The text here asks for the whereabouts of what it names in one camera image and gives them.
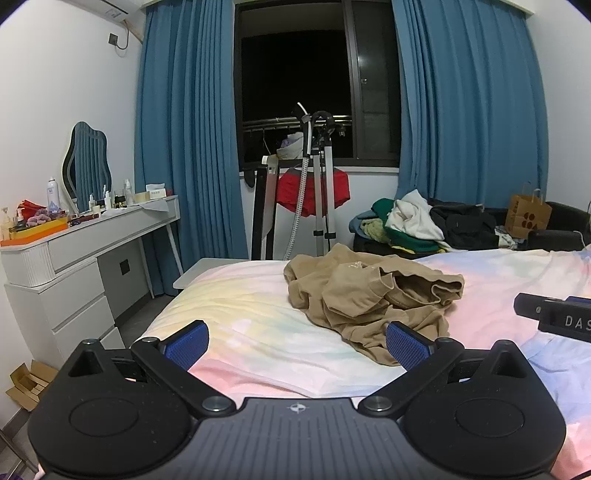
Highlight black sofa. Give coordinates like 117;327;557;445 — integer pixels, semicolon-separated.
353;200;591;254

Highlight black garment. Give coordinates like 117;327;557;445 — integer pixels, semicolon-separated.
427;198;511;251

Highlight white garment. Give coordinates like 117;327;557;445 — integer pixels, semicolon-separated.
384;189;446;241

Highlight red box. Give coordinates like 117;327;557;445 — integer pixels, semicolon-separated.
17;199;47;220

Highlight red garment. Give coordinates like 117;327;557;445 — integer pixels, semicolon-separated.
276;167;352;217

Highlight orange box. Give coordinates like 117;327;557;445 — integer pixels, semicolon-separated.
0;217;70;247

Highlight brown paper bag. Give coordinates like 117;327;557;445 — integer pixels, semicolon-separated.
504;181;553;239

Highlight purple scrunchie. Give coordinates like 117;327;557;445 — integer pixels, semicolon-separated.
28;210;65;227

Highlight khaki pants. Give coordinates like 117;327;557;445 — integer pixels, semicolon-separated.
283;243;465;367

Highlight metal balcony rail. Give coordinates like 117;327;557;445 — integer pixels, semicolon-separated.
242;115;354;132

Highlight yellow garment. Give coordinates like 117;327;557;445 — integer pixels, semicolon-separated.
360;218;393;243

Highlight white air conditioner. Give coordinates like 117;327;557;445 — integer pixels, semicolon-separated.
60;0;139;24

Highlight wavy framed mirror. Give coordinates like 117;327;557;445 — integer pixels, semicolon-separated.
62;121;113;213

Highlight white dressing table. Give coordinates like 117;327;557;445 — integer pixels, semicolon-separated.
0;194;181;370

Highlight garment steamer stand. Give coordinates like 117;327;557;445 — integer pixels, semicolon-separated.
284;102;340;261

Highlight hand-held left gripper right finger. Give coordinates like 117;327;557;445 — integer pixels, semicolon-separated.
358;320;533;418

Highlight light blue garment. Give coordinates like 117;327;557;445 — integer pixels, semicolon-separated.
348;210;377;234

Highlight dark window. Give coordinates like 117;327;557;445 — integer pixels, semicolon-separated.
233;0;402;174

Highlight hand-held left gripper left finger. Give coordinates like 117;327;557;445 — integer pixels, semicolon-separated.
59;320;236;420

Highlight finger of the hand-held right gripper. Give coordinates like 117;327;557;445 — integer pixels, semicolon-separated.
538;295;591;343
513;292;571;319

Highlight cardboard box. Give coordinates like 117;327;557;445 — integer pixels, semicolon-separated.
6;360;60;412

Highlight bed with pastel sheet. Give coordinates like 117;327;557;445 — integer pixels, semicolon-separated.
117;247;591;480

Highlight white spray bottle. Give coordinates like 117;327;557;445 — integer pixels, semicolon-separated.
46;176;62;213

